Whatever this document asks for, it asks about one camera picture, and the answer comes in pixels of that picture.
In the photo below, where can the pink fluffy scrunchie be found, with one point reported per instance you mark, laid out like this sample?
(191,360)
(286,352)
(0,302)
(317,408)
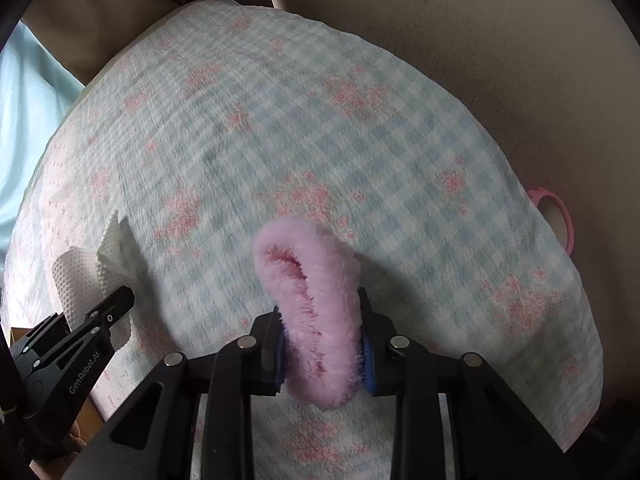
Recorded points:
(320,320)

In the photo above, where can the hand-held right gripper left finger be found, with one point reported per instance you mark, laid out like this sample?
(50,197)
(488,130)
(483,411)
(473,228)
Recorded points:
(277,360)

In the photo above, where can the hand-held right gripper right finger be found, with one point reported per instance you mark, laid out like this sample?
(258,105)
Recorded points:
(369,365)

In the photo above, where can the checked floral blanket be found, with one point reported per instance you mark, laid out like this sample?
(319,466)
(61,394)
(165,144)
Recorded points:
(350,135)

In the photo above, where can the light blue hanging cloth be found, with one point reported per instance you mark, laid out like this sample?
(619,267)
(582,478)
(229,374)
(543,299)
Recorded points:
(20,110)

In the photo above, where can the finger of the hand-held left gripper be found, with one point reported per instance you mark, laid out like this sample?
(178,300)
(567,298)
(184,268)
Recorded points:
(112,305)

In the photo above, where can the beige curtain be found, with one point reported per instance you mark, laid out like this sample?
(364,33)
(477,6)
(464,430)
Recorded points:
(125,10)

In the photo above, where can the white textured cloth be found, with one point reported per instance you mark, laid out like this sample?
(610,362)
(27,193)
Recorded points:
(80,275)

